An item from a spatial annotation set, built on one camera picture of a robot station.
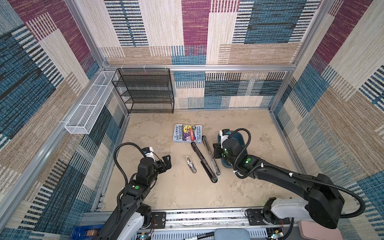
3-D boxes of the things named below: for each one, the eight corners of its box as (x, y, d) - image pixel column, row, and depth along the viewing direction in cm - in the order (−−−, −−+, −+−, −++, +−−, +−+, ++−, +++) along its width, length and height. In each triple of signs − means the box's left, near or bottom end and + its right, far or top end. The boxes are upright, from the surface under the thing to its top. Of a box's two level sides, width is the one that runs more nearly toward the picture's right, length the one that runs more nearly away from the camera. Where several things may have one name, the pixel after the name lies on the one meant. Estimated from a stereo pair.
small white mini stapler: (193, 174, 90) (193, 170, 86) (185, 161, 95) (185, 157, 91) (196, 172, 91) (196, 168, 86) (188, 159, 96) (188, 155, 92)
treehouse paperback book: (173, 143, 103) (172, 140, 100) (175, 127, 112) (174, 123, 109) (202, 143, 103) (202, 140, 100) (201, 126, 112) (202, 123, 109)
